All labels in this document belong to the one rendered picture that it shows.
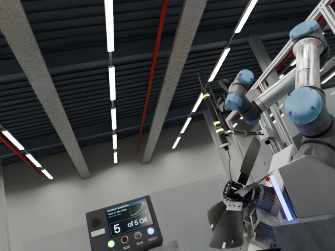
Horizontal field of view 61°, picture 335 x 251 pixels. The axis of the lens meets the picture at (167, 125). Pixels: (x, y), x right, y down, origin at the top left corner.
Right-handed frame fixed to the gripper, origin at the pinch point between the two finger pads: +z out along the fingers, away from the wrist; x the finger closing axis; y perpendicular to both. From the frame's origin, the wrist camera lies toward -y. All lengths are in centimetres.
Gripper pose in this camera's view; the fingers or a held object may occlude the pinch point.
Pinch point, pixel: (222, 104)
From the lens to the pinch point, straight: 168.2
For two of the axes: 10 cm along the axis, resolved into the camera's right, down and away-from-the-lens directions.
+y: 2.9, 9.0, -3.3
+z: -1.4, 3.8, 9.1
